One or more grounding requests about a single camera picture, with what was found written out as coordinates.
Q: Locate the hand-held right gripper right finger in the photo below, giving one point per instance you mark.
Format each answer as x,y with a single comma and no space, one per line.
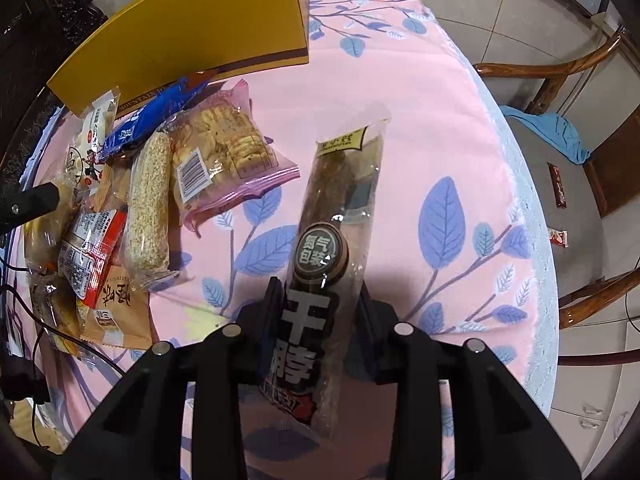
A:
375,330

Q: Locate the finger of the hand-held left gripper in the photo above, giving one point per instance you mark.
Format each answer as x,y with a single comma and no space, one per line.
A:
30,202

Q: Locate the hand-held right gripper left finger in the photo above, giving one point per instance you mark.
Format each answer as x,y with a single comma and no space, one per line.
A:
265,320

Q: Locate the puffed rice roll packet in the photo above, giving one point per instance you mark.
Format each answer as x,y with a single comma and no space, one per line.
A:
147,210

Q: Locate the brown peanut packet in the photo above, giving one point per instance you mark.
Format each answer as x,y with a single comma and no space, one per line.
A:
120,310

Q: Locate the long brown snack packet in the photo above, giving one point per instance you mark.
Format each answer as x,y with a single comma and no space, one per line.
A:
330,195

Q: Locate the yellow cardboard box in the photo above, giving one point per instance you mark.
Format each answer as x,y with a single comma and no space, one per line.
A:
190,25

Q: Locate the clear bread packet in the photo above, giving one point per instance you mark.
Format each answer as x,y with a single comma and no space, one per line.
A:
45,230
57,310

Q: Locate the red and white snack packet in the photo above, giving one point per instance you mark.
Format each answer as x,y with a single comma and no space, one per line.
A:
90,255

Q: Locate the tan snack packet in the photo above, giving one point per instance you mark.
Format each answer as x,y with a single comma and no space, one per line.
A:
112,187

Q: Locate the white cartoon print snack packet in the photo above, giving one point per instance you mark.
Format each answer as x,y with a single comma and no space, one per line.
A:
92,145

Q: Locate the blue snack packet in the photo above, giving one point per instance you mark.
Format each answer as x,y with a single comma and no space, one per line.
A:
135,127

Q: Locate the black plastic device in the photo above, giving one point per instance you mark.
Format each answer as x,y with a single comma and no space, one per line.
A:
22,377

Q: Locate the clear pink cracker packet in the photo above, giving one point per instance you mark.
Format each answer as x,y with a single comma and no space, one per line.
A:
225,145

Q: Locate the dark carved wooden furniture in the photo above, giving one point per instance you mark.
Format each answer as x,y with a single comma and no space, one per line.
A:
45,10

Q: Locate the small red white packet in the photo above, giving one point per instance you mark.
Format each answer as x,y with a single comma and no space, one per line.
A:
559,237

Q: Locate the wooden chair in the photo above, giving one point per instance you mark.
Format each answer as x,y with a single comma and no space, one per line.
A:
575,255

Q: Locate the red brown snack bar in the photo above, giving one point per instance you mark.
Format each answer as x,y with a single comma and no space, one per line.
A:
558,185

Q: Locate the blue cloth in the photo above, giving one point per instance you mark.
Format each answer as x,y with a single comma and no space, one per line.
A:
555,130

